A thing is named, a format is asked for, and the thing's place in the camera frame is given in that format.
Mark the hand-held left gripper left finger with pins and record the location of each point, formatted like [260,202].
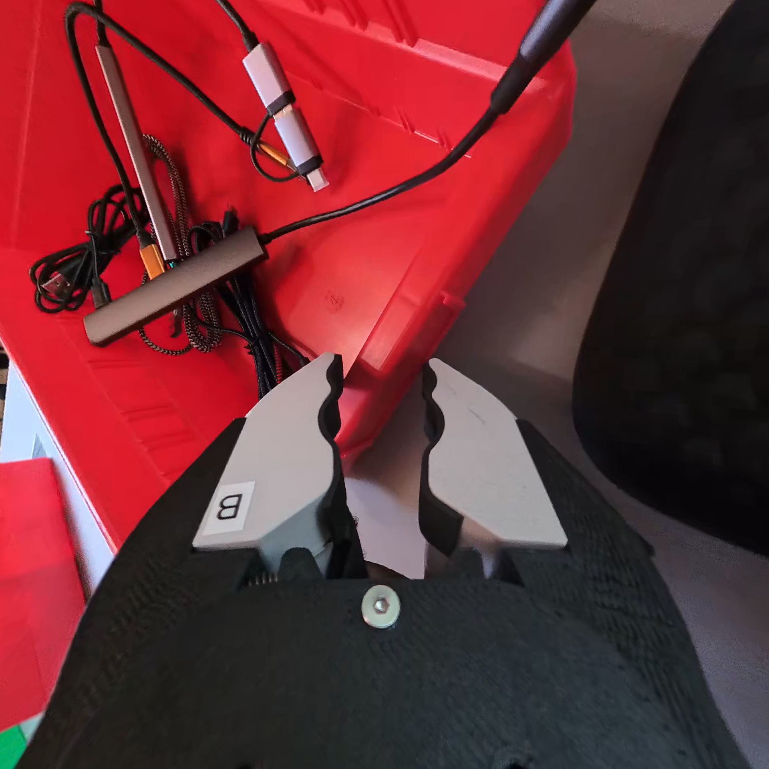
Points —
[282,456]

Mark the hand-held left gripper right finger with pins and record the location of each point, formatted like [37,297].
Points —
[486,474]

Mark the dark grey usb hub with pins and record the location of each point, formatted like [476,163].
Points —
[174,287]

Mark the red plastic bin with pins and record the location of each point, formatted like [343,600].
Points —
[372,240]

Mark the slim silver USB hub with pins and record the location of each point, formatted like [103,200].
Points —
[151,259]
[133,150]

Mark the silver plug adapter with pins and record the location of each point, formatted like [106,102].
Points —
[300,147]

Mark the white sheet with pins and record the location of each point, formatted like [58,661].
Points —
[24,420]

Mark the black mesh pad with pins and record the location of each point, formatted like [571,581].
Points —
[691,300]

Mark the red plastic container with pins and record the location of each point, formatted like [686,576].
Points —
[30,571]

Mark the green object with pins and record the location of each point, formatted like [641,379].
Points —
[9,748]

